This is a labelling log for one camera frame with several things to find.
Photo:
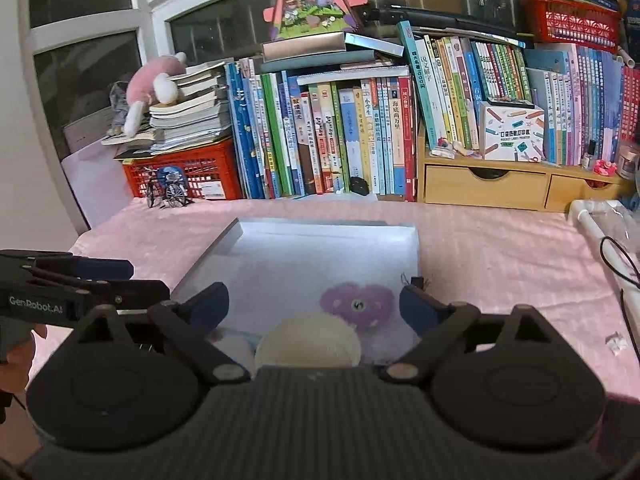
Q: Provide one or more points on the black long bar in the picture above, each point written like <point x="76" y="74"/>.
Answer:
<point x="450" y="20"/>

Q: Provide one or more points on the row of tall upright books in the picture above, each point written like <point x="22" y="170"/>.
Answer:
<point x="320" y="135"/>

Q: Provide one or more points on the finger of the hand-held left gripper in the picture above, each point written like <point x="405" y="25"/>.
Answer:
<point x="135" y="292"/>
<point x="102" y="269"/>

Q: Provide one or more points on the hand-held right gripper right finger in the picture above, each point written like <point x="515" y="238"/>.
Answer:
<point x="416" y="311"/>

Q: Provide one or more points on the white plastic pipe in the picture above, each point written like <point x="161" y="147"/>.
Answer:
<point x="595" y="230"/>

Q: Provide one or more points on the white board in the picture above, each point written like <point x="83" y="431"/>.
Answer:
<point x="95" y="180"/>

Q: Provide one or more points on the red plastic crate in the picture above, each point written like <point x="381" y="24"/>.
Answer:
<point x="210" y="170"/>

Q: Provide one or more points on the white printed box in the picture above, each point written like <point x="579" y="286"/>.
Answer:
<point x="510" y="132"/>

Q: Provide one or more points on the stack of flat paperback books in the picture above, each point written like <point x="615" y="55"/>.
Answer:
<point x="190" y="120"/>

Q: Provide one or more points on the pink blanket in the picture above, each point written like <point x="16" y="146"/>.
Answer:
<point x="500" y="270"/>

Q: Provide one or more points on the blue printed box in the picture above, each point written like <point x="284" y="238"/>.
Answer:
<point x="631" y="20"/>

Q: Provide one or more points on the small black clip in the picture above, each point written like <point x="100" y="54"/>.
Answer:
<point x="416" y="281"/>

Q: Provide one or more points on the crumpled white paper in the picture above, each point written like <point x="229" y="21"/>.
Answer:
<point x="617" y="344"/>

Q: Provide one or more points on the person's left hand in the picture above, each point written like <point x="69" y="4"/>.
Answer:
<point x="20" y="362"/>

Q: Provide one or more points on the grey hardcover book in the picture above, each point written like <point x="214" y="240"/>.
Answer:
<point x="305" y="46"/>

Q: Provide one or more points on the white round fluffy pad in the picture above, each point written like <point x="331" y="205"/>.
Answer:
<point x="305" y="341"/>

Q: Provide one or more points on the pink triangular house model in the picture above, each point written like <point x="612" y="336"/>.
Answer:
<point x="310" y="5"/>

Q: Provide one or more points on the shallow grey box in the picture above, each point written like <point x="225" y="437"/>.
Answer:
<point x="300" y="270"/>

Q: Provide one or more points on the clear jar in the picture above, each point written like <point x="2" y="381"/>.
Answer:
<point x="629" y="162"/>

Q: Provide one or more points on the white window frame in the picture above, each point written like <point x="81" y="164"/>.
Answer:
<point x="142" y="15"/>

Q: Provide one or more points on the wooden drawer organizer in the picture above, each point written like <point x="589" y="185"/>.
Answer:
<point x="480" y="185"/>

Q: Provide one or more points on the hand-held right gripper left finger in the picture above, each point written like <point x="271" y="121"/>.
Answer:
<point x="207" y="306"/>

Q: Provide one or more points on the black miniature bicycle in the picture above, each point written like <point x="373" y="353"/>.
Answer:
<point x="172" y="192"/>

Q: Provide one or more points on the row of thin shelf books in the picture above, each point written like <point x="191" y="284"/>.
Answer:
<point x="565" y="105"/>

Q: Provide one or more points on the small pink toy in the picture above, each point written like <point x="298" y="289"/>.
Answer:
<point x="603" y="166"/>

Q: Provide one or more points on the grey fabric toy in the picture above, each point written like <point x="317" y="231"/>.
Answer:
<point x="117" y="105"/>

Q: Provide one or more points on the red plastic basket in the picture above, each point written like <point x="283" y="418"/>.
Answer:
<point x="570" y="22"/>

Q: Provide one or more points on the pink plush rabbit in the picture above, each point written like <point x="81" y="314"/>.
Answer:
<point x="150" y="80"/>

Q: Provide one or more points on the purple flower-shaped pad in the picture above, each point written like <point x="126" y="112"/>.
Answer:
<point x="345" y="300"/>

